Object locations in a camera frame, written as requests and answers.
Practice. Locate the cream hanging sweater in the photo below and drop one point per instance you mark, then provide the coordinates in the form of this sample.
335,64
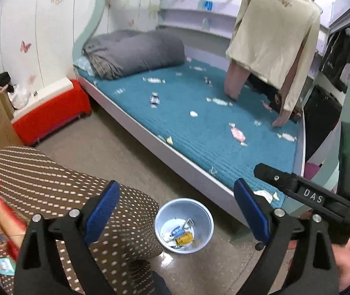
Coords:
273,30

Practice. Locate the person's jeans leg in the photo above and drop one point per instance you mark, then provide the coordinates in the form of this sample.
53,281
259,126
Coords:
162,285

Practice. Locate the light blue pillow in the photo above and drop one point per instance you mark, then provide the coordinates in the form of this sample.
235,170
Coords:
82,64

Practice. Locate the brown dotted cloth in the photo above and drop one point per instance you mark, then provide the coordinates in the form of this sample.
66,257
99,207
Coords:
55,178

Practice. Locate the red printed packet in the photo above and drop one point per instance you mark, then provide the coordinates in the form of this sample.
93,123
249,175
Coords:
6,218

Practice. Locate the small black bag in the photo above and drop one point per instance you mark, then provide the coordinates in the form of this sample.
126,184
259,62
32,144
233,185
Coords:
3,80

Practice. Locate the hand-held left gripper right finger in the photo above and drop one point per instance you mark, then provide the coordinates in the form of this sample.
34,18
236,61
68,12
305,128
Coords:
250,209

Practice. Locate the red storage bench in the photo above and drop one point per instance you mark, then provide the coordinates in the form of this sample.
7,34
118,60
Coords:
49,113

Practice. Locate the bed with teal quilted cover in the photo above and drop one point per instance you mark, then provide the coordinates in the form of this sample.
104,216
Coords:
199,129

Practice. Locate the white and blue tube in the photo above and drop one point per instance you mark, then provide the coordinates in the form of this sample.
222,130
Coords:
174,231

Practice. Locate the small white wrapper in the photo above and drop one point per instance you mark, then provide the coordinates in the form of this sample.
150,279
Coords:
188,223

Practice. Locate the dark clothes pile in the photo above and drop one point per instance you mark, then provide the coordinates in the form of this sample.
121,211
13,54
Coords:
264,90

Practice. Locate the black suitcase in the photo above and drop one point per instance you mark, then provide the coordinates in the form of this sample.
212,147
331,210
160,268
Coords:
322,119

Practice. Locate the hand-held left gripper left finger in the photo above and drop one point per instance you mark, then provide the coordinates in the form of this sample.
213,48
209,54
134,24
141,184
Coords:
104,212

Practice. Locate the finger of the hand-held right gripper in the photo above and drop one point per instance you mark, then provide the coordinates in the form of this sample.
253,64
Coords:
285,182

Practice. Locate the light blue packet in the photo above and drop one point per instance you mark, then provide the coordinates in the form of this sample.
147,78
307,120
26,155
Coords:
4,265

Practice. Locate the white plastic bag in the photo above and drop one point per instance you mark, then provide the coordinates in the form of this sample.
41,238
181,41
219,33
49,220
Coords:
18,96

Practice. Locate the person's right hand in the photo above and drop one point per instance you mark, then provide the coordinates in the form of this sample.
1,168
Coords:
345,264

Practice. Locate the light blue plastic bin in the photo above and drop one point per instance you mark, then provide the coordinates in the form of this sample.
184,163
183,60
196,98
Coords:
168,215

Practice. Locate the black hanging jacket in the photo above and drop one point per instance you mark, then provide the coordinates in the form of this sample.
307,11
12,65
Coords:
337,58

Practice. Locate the grey folded duvet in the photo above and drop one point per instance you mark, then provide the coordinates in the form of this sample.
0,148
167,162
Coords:
138,52

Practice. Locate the blue box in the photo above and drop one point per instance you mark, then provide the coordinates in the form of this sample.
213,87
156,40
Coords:
207,5

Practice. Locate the yellow packet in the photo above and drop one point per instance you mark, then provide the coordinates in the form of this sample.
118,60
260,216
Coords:
184,239

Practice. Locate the purple cloth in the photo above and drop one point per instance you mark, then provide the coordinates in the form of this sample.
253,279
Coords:
311,170

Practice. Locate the white wall shelf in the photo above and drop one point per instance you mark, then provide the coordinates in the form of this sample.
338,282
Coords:
193,21

